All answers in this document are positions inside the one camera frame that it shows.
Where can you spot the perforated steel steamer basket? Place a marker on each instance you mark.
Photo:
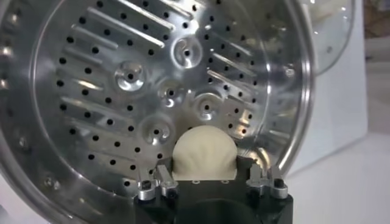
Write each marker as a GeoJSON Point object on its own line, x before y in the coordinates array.
{"type": "Point", "coordinates": [91, 76]}

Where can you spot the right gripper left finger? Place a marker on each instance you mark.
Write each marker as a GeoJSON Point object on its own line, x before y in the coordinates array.
{"type": "Point", "coordinates": [164, 182]}

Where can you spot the cream steamed baozi bun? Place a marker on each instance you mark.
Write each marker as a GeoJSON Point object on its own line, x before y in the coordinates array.
{"type": "Point", "coordinates": [204, 152]}

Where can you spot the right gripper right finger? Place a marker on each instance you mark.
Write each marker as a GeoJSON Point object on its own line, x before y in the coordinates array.
{"type": "Point", "coordinates": [274, 185]}

